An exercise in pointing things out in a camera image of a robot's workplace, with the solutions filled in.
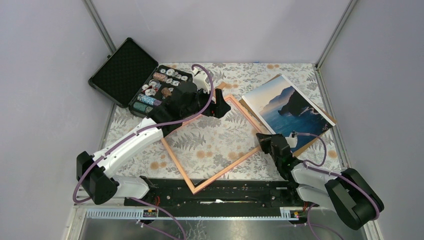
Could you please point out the purple poker chip stack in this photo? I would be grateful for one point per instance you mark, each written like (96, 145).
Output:
(156, 102)

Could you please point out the pink poker chip stack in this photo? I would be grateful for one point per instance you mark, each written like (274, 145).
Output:
(160, 76)

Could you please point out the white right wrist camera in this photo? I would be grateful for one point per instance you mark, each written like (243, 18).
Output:
(292, 139)

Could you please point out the mountain sea photo print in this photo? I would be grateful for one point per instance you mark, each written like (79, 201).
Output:
(288, 109)

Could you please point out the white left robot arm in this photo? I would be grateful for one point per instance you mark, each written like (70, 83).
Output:
(96, 173)

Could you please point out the floral patterned table mat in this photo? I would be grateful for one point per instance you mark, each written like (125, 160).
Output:
(207, 145)

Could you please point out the wooden block upright piece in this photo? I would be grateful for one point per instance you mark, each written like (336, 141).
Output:
(220, 87)

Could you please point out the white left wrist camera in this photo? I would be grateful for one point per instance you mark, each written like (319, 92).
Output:
(201, 80)

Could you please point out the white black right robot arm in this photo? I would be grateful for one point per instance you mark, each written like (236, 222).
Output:
(345, 192)

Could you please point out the blue poker chip stack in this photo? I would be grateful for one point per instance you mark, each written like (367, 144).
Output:
(146, 99)

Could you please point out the black poker chip case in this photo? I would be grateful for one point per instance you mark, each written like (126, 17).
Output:
(129, 71)

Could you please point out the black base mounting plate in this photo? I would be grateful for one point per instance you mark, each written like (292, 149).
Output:
(224, 198)

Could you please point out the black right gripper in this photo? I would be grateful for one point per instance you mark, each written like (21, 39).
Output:
(264, 140)

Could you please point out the green poker chip stack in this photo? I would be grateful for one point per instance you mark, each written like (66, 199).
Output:
(142, 108)

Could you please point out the light wooden picture frame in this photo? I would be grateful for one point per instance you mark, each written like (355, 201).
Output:
(218, 165)

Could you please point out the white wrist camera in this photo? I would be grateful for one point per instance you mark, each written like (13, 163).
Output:
(201, 80)
(292, 139)

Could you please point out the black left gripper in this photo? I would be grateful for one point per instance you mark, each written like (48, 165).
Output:
(218, 109)

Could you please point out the brown poker chip stack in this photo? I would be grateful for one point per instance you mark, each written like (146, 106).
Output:
(166, 92)

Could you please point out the brown cardboard backing board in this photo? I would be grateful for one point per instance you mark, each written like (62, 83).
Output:
(308, 139)

